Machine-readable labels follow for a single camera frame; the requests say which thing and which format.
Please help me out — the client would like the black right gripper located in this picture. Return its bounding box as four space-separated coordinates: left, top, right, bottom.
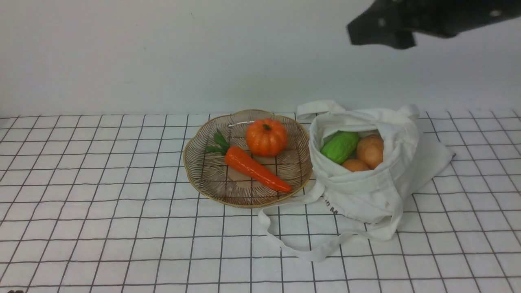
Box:
347 0 521 50

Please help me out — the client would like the white black-grid tablecloth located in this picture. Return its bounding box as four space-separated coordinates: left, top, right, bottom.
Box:
0 109 521 293

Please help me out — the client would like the white cloth tote bag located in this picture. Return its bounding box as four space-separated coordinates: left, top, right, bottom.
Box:
257 100 454 262

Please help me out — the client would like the small tan toy potato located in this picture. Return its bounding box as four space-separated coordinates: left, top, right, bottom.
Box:
341 158 371 172

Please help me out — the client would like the green toy cucumber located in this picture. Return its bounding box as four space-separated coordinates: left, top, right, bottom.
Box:
320 131 359 164

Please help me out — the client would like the large tan toy potato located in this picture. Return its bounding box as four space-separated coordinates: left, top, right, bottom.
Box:
357 135 384 169

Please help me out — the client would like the orange toy pumpkin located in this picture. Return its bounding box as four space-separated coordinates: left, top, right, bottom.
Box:
245 118 288 157

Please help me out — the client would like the orange toy carrot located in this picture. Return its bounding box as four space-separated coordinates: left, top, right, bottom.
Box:
206 130 293 193

